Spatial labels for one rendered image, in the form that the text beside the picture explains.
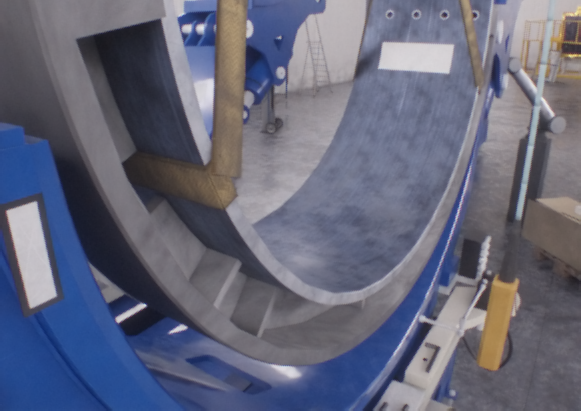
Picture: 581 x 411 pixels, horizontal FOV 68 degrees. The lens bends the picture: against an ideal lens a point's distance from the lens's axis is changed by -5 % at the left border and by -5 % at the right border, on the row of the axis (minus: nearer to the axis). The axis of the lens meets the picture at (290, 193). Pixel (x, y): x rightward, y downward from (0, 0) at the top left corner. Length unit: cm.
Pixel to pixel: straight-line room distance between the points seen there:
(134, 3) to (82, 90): 13
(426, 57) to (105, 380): 219
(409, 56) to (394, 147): 52
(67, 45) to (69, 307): 30
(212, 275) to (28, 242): 53
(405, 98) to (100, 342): 207
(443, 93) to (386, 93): 30
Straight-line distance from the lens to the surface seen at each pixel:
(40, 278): 55
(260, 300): 114
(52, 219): 54
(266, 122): 1028
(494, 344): 159
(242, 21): 84
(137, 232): 66
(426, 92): 244
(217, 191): 74
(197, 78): 368
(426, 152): 226
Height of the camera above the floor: 220
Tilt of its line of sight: 20 degrees down
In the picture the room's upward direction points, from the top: straight up
